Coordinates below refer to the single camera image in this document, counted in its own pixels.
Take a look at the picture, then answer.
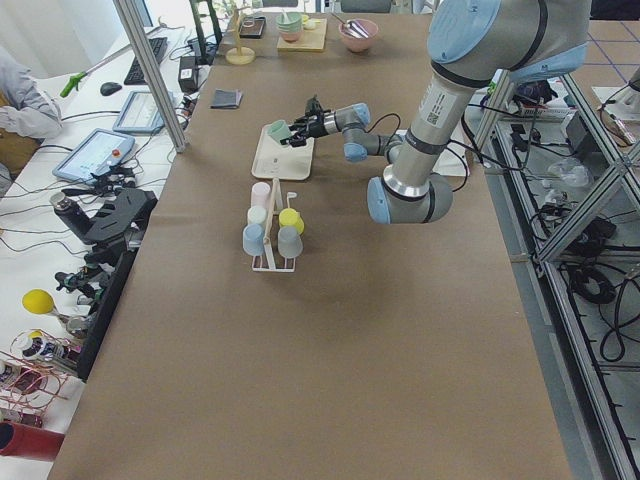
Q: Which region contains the wooden mug tree stand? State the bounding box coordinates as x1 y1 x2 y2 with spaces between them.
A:
225 1 256 66

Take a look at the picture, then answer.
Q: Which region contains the green cup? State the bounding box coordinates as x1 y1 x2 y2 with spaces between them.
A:
267 120 292 144

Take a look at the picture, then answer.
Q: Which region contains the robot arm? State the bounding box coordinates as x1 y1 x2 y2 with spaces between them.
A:
269 0 591 224

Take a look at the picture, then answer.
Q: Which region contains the blue cup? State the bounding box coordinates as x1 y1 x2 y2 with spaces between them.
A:
242 224 264 257

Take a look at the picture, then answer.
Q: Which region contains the pink cup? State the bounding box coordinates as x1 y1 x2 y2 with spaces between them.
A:
251 182 271 209

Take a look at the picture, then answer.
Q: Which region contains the grey folded cloth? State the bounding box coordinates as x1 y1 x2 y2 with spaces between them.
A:
210 89 243 109

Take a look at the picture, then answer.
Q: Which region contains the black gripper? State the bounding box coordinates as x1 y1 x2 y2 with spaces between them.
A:
284 95 328 148

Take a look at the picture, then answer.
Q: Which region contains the aluminium frame post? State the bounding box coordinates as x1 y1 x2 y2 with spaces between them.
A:
113 0 187 153

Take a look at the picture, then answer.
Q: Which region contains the metal scoop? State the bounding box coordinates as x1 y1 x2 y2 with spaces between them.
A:
331 12 370 39

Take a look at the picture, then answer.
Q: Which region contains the black mouse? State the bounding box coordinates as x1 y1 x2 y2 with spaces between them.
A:
100 82 122 97

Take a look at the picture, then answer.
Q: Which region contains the white wire cup rack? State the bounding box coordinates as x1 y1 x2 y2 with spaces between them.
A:
251 192 296 273

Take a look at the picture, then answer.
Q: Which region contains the teach pendant tablet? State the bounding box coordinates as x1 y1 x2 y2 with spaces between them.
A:
52 129 135 184
112 91 164 135

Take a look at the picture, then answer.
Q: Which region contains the pink bowl with ice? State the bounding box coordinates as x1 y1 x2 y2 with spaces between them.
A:
338 19 379 53

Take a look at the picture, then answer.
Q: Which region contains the black tray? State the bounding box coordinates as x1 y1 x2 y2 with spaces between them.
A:
239 16 266 39

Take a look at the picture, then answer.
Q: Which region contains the yellow cup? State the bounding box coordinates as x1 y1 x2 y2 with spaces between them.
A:
278 207 305 235

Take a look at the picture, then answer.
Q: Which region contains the grey cup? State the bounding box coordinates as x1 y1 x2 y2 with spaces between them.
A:
277 226 303 260

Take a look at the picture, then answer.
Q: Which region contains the cream rabbit tray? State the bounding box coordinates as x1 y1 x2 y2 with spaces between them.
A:
251 125 315 181

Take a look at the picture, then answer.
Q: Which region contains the green bowl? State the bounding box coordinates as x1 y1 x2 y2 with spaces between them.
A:
276 12 303 42

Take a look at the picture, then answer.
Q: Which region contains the black keyboard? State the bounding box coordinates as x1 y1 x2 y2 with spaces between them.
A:
122 36 170 86

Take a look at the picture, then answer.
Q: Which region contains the cream cup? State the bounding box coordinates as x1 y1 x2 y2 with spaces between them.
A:
247 205 268 227

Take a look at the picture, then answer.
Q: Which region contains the yellow ball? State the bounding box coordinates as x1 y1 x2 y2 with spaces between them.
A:
22 289 55 315

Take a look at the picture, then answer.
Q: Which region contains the bamboo cutting board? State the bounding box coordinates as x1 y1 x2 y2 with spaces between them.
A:
277 18 327 53

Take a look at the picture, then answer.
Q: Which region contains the wooden rack handle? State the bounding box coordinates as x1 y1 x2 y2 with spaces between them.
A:
263 178 283 246

